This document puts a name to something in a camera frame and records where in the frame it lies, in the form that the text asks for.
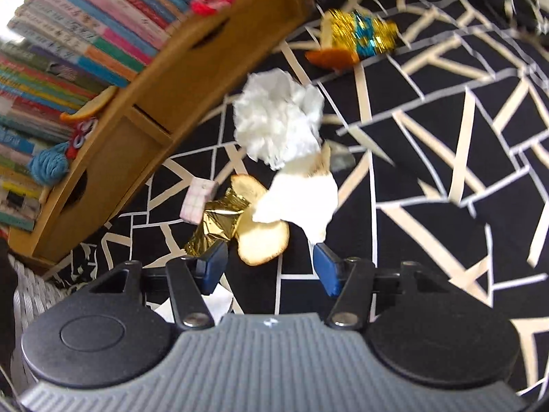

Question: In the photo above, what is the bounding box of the gold blue foil wrapper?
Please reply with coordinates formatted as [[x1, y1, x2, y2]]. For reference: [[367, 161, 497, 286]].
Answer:
[[320, 9, 399, 60]]

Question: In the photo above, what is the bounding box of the black white patterned tablecloth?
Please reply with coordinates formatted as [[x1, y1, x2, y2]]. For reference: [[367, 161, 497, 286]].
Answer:
[[49, 0, 548, 400]]

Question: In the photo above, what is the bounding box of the white folded paper sheet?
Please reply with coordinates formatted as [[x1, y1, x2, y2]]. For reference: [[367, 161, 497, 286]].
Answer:
[[153, 280, 234, 331]]

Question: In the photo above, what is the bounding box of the white mesh trash bin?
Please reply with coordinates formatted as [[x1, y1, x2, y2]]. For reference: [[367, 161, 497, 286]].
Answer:
[[8, 254, 68, 393]]

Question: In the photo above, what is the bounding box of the torn white paper piece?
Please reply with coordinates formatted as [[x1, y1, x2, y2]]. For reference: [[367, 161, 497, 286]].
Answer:
[[252, 144, 339, 244]]

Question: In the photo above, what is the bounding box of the orange peel on table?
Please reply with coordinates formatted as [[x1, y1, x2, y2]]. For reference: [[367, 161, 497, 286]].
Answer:
[[305, 48, 360, 71]]

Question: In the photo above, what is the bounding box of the row of upright books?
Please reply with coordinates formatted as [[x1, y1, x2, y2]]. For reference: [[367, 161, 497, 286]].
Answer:
[[1, 0, 209, 232]]

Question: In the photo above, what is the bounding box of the wooden desk shelf with drawers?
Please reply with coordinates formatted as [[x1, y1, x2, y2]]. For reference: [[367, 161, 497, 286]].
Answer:
[[8, 0, 309, 267]]

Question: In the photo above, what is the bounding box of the crumpled white tissue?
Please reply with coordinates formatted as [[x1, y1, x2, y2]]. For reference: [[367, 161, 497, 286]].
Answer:
[[233, 68, 325, 170]]

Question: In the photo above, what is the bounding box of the small pink white packet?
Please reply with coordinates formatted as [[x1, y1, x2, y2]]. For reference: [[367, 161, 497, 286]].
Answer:
[[179, 178, 218, 225]]

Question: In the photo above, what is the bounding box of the orange peel on shelf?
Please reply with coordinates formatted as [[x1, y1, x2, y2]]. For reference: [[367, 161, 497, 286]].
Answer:
[[60, 85, 118, 125]]

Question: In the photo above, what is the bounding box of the blue yarn ball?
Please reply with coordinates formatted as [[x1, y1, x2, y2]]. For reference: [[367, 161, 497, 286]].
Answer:
[[27, 141, 70, 187]]

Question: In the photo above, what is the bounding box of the red white charm toy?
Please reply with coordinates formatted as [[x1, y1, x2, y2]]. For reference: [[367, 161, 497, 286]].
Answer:
[[65, 117, 98, 160]]

